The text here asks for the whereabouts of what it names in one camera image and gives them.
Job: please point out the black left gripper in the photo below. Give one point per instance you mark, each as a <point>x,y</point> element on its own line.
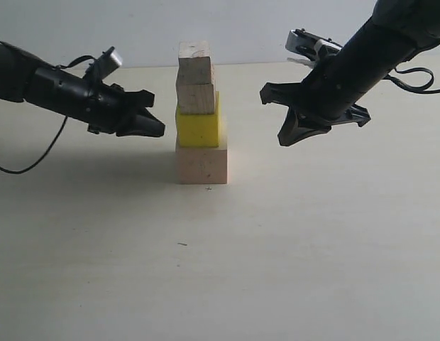
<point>125,113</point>

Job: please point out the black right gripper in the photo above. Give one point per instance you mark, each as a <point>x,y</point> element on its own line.
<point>326,97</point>

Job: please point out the yellow cube block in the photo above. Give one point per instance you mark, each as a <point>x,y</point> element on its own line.
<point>199,130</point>

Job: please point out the medium wooden cube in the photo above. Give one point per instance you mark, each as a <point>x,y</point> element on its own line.
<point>196,90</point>

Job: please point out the large wooden cube block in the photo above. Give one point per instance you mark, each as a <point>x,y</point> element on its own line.
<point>203,165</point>

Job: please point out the small wooden cube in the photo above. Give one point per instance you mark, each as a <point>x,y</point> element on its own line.
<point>194,58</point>

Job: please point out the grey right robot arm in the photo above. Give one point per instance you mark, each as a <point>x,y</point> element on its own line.
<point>395,32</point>

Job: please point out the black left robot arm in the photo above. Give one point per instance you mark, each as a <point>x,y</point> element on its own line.
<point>78,91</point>

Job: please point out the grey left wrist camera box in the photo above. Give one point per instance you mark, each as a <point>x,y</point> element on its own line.
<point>109,61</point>

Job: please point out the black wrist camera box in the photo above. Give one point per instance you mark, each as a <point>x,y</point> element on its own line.
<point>312,48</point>

